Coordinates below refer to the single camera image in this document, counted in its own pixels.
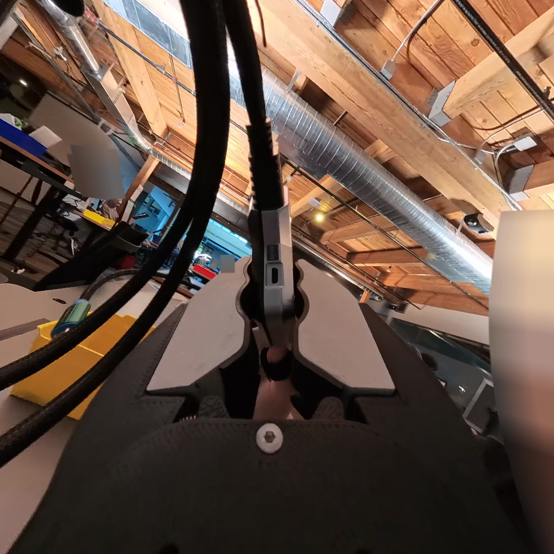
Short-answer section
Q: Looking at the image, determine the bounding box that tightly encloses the yellow plastic bin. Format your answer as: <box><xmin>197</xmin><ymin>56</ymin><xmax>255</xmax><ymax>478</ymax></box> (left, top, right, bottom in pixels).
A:
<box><xmin>11</xmin><ymin>312</ymin><xmax>157</xmax><ymax>421</ymax></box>

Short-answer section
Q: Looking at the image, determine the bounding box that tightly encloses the person's right hand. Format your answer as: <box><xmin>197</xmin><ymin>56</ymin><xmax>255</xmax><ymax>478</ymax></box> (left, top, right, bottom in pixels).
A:
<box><xmin>252</xmin><ymin>346</ymin><xmax>304</xmax><ymax>420</ymax></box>

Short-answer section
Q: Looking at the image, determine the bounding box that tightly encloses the black HDMI switch box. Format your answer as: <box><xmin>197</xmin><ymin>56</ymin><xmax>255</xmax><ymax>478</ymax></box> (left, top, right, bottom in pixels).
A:
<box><xmin>247</xmin><ymin>187</ymin><xmax>300</xmax><ymax>349</ymax></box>

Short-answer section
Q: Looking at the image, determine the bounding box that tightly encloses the black braided adapter cable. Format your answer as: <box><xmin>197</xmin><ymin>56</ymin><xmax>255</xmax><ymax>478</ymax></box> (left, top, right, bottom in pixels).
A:
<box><xmin>0</xmin><ymin>0</ymin><xmax>286</xmax><ymax>470</ymax></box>

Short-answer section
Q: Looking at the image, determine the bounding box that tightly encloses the wooden work table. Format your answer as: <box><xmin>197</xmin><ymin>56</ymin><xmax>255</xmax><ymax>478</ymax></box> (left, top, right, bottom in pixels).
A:
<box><xmin>0</xmin><ymin>136</ymin><xmax>83</xmax><ymax>265</ymax></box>

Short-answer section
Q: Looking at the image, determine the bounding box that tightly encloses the thin silver ventilation duct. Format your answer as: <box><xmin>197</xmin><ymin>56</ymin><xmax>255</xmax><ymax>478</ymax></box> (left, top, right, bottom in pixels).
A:
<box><xmin>39</xmin><ymin>0</ymin><xmax>152</xmax><ymax>152</ymax></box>

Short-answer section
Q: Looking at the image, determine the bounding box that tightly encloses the blue storage crate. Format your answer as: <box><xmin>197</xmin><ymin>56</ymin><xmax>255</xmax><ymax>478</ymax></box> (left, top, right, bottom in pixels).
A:
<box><xmin>0</xmin><ymin>118</ymin><xmax>49</xmax><ymax>157</ymax></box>

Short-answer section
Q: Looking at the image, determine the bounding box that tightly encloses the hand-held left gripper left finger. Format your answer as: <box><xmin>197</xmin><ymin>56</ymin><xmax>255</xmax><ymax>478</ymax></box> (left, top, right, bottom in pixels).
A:
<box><xmin>146</xmin><ymin>254</ymin><xmax>260</xmax><ymax>418</ymax></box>

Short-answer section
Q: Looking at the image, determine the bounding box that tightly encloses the wide silver ventilation duct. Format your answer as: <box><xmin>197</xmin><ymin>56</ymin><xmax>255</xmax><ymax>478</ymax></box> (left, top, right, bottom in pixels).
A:
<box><xmin>225</xmin><ymin>61</ymin><xmax>495</xmax><ymax>299</ymax></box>

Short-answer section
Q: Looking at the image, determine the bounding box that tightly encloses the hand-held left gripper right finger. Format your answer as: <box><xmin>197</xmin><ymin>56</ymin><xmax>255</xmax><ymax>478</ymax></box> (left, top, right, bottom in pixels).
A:
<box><xmin>291</xmin><ymin>258</ymin><xmax>396</xmax><ymax>418</ymax></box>

